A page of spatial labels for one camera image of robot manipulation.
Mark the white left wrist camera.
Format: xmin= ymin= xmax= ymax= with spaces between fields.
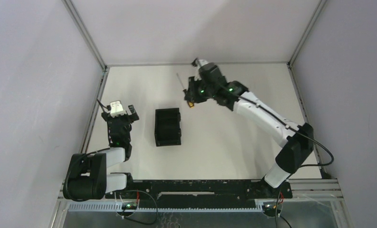
xmin=109 ymin=100 xmax=127 ymax=117

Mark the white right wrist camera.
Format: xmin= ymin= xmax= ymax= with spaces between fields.
xmin=191 ymin=58 xmax=209 ymax=68

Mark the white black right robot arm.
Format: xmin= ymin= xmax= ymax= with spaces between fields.
xmin=184 ymin=58 xmax=314 ymax=198

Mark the right circuit board with wires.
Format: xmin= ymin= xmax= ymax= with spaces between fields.
xmin=262 ymin=192 xmax=292 ymax=228

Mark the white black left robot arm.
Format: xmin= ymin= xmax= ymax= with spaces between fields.
xmin=63 ymin=101 xmax=139 ymax=202

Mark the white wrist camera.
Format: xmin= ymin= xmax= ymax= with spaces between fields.
xmin=191 ymin=58 xmax=209 ymax=68
xmin=109 ymin=100 xmax=127 ymax=117

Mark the circuit board with wires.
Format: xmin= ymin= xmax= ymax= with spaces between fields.
xmin=262 ymin=192 xmax=292 ymax=228
xmin=114 ymin=190 xmax=159 ymax=226

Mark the white slotted cable duct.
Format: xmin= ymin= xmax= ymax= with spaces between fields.
xmin=68 ymin=201 xmax=263 ymax=212

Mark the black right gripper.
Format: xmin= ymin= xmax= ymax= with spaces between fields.
xmin=184 ymin=76 xmax=215 ymax=104

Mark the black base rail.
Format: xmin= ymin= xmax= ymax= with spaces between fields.
xmin=105 ymin=179 xmax=293 ymax=208

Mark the black plastic bin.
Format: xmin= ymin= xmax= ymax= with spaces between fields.
xmin=155 ymin=108 xmax=182 ymax=147

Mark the left circuit board with wires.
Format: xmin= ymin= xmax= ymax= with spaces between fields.
xmin=114 ymin=190 xmax=159 ymax=226

